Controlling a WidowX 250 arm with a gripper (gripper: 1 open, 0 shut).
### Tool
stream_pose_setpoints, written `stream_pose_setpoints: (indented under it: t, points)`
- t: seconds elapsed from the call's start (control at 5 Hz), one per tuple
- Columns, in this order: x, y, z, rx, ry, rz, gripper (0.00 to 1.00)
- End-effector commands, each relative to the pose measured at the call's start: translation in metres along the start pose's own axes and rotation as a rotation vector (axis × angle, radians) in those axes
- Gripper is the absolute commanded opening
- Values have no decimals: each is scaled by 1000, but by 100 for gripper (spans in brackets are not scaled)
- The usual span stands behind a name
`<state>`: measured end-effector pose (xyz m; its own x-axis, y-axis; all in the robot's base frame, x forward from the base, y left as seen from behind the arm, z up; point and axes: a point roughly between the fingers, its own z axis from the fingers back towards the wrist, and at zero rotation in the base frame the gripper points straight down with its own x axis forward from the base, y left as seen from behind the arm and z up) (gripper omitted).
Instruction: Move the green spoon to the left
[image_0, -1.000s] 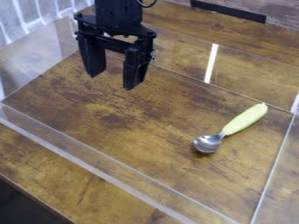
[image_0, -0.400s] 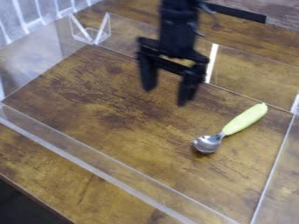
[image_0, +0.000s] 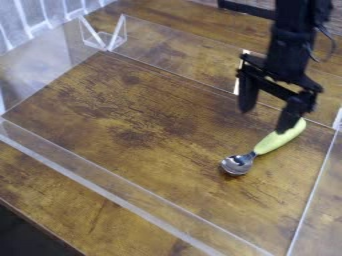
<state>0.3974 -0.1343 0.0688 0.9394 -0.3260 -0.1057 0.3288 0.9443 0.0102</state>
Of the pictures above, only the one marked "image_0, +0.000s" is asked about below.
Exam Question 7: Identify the green handled metal spoon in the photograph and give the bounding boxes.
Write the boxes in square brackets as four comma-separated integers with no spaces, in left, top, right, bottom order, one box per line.
[221,118,306,176]

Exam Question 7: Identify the black bar in background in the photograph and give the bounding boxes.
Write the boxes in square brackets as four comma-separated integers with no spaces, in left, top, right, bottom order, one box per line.
[217,0,275,20]

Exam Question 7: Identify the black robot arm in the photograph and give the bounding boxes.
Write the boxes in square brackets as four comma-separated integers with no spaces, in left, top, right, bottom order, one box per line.
[237,0,336,134]

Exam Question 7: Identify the clear acrylic enclosure wall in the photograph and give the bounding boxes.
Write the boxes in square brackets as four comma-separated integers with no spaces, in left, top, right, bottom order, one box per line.
[0,15,334,256]

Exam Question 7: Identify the clear acrylic corner bracket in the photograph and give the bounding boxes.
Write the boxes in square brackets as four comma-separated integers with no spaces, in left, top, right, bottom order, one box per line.
[79,14,128,52]

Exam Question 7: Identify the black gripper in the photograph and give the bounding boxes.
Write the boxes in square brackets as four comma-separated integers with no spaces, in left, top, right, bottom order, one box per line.
[238,25,324,134]

